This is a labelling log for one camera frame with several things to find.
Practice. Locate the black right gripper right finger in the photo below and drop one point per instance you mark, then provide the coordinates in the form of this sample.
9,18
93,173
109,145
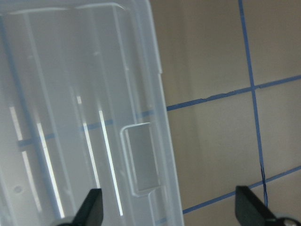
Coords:
251,211

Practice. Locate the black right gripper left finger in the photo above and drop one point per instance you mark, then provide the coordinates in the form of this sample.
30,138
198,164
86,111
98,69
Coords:
91,211

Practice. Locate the clear plastic box lid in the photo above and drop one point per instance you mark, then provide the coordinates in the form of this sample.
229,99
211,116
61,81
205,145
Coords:
82,107

